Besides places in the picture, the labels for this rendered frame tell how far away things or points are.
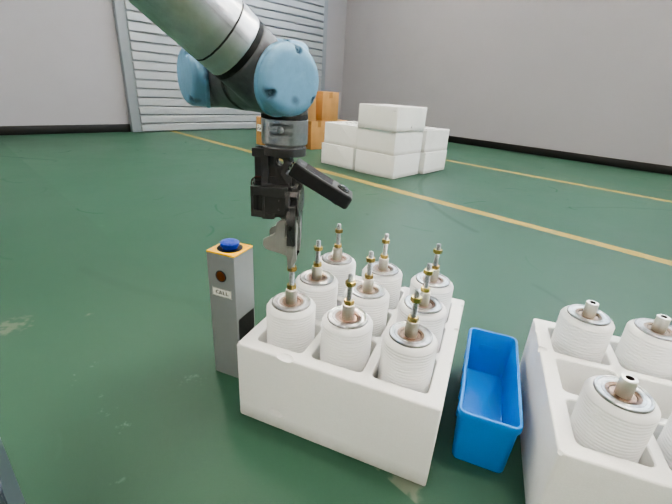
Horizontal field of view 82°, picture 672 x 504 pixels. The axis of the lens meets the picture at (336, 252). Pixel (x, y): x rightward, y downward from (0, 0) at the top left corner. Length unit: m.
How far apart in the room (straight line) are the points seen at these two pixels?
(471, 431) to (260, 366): 0.41
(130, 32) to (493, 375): 5.16
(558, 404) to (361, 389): 0.33
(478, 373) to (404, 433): 0.39
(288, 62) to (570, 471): 0.66
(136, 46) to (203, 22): 5.10
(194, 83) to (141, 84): 4.96
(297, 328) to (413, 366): 0.22
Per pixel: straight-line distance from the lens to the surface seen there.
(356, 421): 0.75
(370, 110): 3.23
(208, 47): 0.44
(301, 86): 0.45
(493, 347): 1.04
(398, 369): 0.69
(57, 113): 5.40
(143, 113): 5.53
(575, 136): 5.60
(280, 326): 0.74
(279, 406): 0.82
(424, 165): 3.46
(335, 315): 0.72
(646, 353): 0.94
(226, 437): 0.86
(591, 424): 0.72
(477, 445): 0.83
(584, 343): 0.91
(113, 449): 0.90
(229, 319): 0.89
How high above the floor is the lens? 0.64
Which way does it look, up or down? 23 degrees down
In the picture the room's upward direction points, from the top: 4 degrees clockwise
